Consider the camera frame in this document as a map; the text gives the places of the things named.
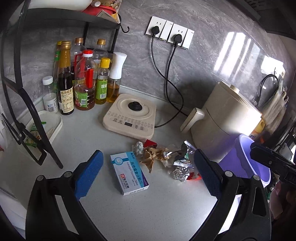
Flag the blue white medicine box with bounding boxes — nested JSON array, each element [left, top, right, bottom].
[[110, 152, 149, 196]]

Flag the silver foil wrapper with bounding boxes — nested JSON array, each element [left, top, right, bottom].
[[163, 140, 197, 168]]

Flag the black metal kitchen rack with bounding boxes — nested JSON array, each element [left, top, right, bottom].
[[1, 1, 122, 168]]

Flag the person's right hand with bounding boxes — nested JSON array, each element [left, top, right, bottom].
[[269, 180, 295, 219]]

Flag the purple plastic bucket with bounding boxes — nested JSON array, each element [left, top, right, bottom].
[[219, 134, 271, 187]]

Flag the yellow detergent bottle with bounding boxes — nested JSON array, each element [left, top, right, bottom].
[[249, 118, 265, 140]]

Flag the hanging white bags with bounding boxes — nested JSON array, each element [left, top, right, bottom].
[[262, 89, 288, 132]]

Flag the red plastic scrap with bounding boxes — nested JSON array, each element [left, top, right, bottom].
[[187, 172, 202, 181]]

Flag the cream air fryer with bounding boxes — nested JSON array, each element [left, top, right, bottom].
[[180, 81, 262, 163]]

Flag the green sachet in tray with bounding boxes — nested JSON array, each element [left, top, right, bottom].
[[25, 123, 41, 148]]

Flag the small foil ball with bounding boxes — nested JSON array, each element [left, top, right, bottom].
[[172, 166, 194, 182]]

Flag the white plastic tray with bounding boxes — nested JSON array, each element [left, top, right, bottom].
[[26, 110, 63, 143]]

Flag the brown crumpled paper wrapper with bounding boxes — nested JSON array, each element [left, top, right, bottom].
[[140, 147, 171, 173]]

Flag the small white cap bottle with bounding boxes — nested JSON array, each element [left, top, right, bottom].
[[42, 76, 59, 113]]

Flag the red small wrapper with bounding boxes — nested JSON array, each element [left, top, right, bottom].
[[143, 140, 158, 148]]

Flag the cream induction cooker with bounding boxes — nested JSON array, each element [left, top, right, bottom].
[[103, 93, 157, 141]]

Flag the dark soy sauce bottle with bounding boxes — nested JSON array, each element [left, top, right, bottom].
[[57, 41, 74, 115]]

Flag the yellow cap green label bottle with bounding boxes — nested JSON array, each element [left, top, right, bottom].
[[95, 57, 111, 104]]

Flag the white top oil sprayer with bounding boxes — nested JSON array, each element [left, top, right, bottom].
[[106, 52, 127, 103]]

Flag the green label tall bottle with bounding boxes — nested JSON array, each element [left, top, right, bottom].
[[53, 41, 62, 92]]

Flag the red cap oil bottle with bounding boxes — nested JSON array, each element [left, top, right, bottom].
[[74, 49, 97, 110]]

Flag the gold cap clear bottle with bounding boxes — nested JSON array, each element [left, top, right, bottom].
[[70, 38, 86, 73], [93, 39, 108, 68]]

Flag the gold cap clear bottle rear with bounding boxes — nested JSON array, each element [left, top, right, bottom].
[[93, 39, 108, 68]]

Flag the red container on rack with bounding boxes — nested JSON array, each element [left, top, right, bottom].
[[82, 1, 116, 16]]

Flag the white bowl on rack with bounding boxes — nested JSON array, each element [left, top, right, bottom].
[[29, 0, 92, 11]]

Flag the black hanging cable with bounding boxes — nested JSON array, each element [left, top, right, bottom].
[[254, 74, 280, 103]]

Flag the black power cable right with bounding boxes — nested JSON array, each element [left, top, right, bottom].
[[154, 34, 185, 129]]

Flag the black power cable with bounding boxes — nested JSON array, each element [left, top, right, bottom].
[[154, 34, 185, 129], [150, 26, 193, 117]]

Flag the white wall socket panel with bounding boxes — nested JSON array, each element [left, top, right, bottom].
[[145, 16, 195, 50]]

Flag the black power cable left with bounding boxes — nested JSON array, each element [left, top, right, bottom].
[[150, 26, 193, 117]]

